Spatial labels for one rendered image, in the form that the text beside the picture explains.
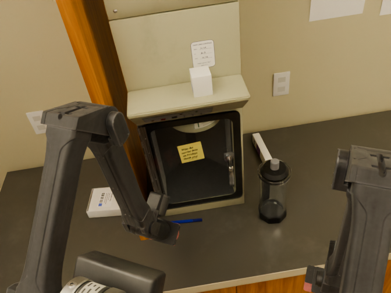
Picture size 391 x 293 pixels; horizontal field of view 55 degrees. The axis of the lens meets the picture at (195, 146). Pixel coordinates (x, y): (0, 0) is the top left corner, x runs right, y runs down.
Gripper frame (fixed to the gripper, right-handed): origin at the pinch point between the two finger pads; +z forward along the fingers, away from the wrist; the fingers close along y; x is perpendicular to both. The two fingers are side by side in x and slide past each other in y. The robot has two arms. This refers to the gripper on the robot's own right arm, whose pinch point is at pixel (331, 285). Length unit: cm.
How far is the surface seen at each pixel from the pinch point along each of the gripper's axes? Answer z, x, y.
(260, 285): 22.0, 5.8, 21.3
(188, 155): -9, -27, 48
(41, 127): 5, -32, 122
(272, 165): -2.0, -30.9, 22.7
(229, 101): -34, -36, 32
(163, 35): -45, -47, 50
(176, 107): -37, -31, 44
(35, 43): -25, -54, 112
